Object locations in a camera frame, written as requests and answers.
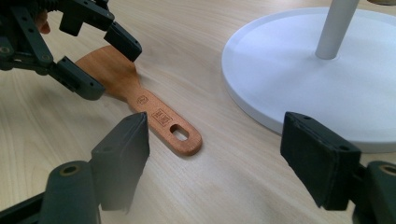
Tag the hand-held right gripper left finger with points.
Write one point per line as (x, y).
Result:
(121, 161)

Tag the wooden rice paddle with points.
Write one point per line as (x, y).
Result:
(121, 77)

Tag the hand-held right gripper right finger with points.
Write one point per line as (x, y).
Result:
(320, 161)

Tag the white utensil rack stand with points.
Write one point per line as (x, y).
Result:
(280, 62)

